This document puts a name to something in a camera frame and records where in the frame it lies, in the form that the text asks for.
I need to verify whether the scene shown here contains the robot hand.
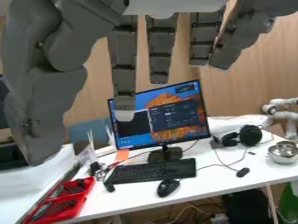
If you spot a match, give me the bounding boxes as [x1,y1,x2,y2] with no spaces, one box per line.
[0,0,298,167]

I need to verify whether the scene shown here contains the white desk with keyboard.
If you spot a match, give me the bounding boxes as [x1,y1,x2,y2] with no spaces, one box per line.
[15,114,298,224]

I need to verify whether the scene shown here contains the computer screen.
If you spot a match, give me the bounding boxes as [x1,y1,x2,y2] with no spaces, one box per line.
[107,79,213,165]

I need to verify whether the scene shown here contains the black headphones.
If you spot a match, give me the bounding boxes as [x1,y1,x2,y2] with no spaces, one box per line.
[220,123,265,148]

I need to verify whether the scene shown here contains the black computer mouse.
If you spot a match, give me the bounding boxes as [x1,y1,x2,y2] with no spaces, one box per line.
[156,178,183,198]

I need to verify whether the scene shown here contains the black keyboard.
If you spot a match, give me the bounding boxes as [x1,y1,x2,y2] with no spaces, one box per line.
[105,157,199,186]

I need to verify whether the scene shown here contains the metal bowl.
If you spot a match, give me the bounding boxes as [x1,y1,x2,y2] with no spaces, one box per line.
[266,140,298,165]

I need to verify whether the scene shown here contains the small white jointed device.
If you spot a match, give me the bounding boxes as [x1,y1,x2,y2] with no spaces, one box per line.
[260,96,298,141]

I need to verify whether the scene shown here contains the red tray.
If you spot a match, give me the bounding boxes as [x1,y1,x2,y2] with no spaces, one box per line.
[22,195,88,224]
[46,175,97,205]

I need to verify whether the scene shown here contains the small orange sticky note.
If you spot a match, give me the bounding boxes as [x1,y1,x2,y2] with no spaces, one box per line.
[115,148,131,161]

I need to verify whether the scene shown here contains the small black device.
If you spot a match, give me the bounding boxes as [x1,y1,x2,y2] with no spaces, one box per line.
[103,181,117,194]

